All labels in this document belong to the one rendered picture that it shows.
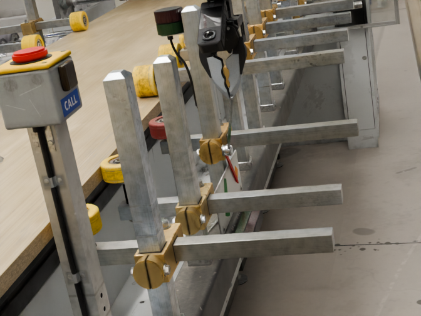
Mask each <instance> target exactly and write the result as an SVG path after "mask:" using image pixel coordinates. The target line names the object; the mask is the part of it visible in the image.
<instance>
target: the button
mask: <svg viewBox="0 0 421 316"><path fill-rule="evenodd" d="M47 54H48V50H47V48H45V47H44V46H36V47H31V48H25V49H22V50H19V51H15V52H14V53H13V55H12V59H13V61H15V62H16V63H26V62H30V61H35V60H39V59H42V58H44V57H46V55H47Z"/></svg>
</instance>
